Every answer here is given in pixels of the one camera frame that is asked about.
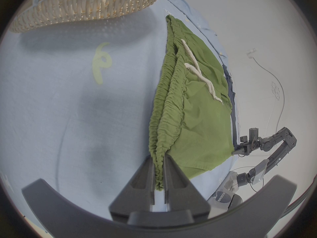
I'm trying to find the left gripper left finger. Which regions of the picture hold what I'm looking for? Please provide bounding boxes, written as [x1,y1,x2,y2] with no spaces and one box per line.
[109,155,156,217]

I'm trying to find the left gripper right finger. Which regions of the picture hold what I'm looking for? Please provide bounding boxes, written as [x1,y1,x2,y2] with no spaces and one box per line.
[163,155,211,217]

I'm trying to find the green shorts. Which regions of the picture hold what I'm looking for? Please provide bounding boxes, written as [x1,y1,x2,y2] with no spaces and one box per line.
[149,14,236,191]

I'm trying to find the dark blue garment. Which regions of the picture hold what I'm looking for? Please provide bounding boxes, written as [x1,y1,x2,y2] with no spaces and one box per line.
[222,64,236,144]

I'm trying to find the round woven basket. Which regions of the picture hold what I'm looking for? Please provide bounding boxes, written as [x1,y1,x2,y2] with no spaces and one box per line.
[10,0,169,33]

